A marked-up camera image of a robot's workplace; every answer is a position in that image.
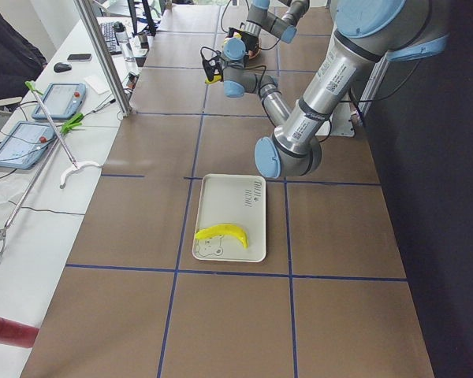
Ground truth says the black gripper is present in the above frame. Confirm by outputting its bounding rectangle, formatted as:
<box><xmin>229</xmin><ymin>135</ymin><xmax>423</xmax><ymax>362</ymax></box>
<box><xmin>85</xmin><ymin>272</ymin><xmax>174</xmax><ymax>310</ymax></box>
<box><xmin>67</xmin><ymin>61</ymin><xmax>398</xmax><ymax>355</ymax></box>
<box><xmin>216</xmin><ymin>60</ymin><xmax>230</xmax><ymax>77</ymax></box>
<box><xmin>241</xmin><ymin>31</ymin><xmax>260</xmax><ymax>52</ymax></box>

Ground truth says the yellow banana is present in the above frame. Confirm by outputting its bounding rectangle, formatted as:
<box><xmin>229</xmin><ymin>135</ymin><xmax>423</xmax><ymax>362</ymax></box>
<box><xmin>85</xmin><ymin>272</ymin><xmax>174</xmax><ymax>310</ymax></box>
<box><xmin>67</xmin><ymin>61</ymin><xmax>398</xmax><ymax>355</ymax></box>
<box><xmin>195</xmin><ymin>224</ymin><xmax>248</xmax><ymax>249</ymax></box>
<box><xmin>205</xmin><ymin>75</ymin><xmax>222</xmax><ymax>85</ymax></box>

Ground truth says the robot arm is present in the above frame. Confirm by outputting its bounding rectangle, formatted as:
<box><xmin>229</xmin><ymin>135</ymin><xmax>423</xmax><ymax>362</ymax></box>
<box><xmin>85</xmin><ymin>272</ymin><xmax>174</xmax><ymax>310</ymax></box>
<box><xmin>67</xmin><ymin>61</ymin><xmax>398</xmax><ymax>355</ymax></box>
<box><xmin>239</xmin><ymin>0</ymin><xmax>310</xmax><ymax>52</ymax></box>
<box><xmin>216</xmin><ymin>1</ymin><xmax>452</xmax><ymax>178</ymax></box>

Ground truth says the brown wicker basket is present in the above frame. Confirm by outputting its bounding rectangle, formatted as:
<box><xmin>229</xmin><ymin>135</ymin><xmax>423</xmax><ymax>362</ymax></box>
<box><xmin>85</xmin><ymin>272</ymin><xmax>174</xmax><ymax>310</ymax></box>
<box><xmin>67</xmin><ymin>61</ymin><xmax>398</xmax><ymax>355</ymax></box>
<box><xmin>222</xmin><ymin>33</ymin><xmax>260</xmax><ymax>61</ymax></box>

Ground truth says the metal cup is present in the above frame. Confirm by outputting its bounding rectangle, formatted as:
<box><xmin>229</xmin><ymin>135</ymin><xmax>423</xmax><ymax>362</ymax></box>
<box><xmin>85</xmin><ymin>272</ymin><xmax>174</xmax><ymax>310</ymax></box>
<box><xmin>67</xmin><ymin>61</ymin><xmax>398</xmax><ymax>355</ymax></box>
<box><xmin>137</xmin><ymin>31</ymin><xmax>148</xmax><ymax>48</ymax></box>

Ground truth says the black keyboard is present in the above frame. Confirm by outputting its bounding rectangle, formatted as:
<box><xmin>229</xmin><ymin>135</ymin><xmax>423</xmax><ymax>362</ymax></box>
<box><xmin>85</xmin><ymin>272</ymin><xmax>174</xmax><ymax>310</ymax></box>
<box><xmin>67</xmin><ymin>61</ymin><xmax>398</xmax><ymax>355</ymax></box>
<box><xmin>100</xmin><ymin>22</ymin><xmax>121</xmax><ymax>55</ymax></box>

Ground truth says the clear water bottle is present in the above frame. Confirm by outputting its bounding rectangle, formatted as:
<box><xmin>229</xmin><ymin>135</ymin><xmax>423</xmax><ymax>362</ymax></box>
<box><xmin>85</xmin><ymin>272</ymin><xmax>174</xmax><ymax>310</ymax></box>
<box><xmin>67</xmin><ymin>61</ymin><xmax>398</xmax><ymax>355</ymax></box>
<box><xmin>113</xmin><ymin>21</ymin><xmax>136</xmax><ymax>63</ymax></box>

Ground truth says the white pillar with base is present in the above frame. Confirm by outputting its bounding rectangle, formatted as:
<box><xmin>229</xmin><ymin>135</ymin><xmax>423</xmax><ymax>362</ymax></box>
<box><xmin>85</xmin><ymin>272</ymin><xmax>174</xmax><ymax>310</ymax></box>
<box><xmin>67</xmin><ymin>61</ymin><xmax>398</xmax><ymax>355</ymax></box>
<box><xmin>316</xmin><ymin>99</ymin><xmax>355</xmax><ymax>138</ymax></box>

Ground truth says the cream rectangular tray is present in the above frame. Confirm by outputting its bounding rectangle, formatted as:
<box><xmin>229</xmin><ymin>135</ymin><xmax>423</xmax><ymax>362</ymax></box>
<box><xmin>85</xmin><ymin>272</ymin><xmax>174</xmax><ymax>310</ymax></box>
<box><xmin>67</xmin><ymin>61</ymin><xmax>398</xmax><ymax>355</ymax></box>
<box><xmin>192</xmin><ymin>173</ymin><xmax>266</xmax><ymax>263</ymax></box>

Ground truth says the black smartphone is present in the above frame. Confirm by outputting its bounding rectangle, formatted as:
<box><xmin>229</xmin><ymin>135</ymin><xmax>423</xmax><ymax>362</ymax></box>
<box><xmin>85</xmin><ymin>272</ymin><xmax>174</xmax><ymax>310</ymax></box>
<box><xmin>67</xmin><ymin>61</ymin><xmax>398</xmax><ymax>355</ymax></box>
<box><xmin>67</xmin><ymin>54</ymin><xmax>92</xmax><ymax>62</ymax></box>

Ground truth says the black computer mouse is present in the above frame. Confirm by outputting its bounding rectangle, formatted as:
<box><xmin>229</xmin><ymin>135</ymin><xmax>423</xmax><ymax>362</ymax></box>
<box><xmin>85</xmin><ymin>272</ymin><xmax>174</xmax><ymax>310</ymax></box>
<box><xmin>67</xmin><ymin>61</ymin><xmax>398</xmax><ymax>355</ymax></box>
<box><xmin>53</xmin><ymin>62</ymin><xmax>72</xmax><ymax>73</ymax></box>

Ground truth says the far teach pendant tablet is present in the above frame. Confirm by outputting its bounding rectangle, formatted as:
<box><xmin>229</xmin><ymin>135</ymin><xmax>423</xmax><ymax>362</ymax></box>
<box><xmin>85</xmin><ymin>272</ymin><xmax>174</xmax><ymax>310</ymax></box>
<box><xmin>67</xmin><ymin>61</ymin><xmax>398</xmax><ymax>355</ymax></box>
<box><xmin>42</xmin><ymin>83</ymin><xmax>87</xmax><ymax>120</ymax></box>

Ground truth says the teach pendant tablet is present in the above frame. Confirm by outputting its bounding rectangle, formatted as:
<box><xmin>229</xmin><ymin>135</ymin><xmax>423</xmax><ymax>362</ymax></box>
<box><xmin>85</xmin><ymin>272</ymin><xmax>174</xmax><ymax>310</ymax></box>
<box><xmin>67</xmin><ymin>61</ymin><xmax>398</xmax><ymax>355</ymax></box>
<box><xmin>0</xmin><ymin>121</ymin><xmax>56</xmax><ymax>169</ymax></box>
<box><xmin>42</xmin><ymin>83</ymin><xmax>87</xmax><ymax>120</ymax></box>

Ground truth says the white-claw reacher grabber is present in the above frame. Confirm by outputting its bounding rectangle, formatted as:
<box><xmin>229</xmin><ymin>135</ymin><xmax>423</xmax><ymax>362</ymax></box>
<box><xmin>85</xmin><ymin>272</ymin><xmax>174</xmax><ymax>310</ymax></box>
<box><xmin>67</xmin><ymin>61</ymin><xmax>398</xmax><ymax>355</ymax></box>
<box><xmin>25</xmin><ymin>81</ymin><xmax>102</xmax><ymax>189</ymax></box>

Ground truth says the seated person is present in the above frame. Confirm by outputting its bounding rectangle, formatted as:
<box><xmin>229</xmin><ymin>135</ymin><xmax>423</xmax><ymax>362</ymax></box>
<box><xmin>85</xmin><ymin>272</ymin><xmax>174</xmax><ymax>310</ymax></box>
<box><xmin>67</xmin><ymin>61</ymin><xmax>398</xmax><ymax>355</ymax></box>
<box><xmin>0</xmin><ymin>14</ymin><xmax>47</xmax><ymax>99</ymax></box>

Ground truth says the near teach pendant tablet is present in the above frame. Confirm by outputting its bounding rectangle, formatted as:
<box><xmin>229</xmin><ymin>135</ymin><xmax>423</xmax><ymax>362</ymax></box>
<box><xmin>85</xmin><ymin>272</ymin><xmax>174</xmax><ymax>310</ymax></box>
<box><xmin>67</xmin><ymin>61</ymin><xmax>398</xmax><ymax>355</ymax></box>
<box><xmin>0</xmin><ymin>121</ymin><xmax>56</xmax><ymax>169</ymax></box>

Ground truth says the metal-claw reacher grabber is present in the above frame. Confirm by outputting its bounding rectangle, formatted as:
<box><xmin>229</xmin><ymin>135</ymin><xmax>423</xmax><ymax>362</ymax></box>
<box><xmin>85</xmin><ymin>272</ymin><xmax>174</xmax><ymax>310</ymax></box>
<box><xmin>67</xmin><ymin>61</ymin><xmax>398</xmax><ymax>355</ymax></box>
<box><xmin>0</xmin><ymin>123</ymin><xmax>61</xmax><ymax>264</ymax></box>

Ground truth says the red cylinder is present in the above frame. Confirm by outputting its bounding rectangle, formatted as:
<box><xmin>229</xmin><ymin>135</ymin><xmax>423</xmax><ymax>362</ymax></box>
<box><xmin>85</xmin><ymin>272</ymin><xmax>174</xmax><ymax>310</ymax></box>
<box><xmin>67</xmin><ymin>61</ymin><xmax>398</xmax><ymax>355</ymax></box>
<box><xmin>0</xmin><ymin>317</ymin><xmax>39</xmax><ymax>348</ymax></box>

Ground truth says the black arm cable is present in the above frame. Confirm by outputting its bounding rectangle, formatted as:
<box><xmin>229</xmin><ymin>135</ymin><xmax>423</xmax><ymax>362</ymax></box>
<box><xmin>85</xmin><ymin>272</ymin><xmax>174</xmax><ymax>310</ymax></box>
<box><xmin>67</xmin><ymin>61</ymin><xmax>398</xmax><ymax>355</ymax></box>
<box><xmin>199</xmin><ymin>46</ymin><xmax>375</xmax><ymax>139</ymax></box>
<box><xmin>219</xmin><ymin>0</ymin><xmax>283</xmax><ymax>52</ymax></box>

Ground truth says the aluminium frame post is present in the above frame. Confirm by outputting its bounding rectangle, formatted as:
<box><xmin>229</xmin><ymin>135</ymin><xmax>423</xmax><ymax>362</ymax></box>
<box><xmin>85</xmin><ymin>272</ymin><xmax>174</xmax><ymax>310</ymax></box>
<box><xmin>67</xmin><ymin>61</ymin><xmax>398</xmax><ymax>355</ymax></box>
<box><xmin>74</xmin><ymin>0</ymin><xmax>132</xmax><ymax>117</ymax></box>

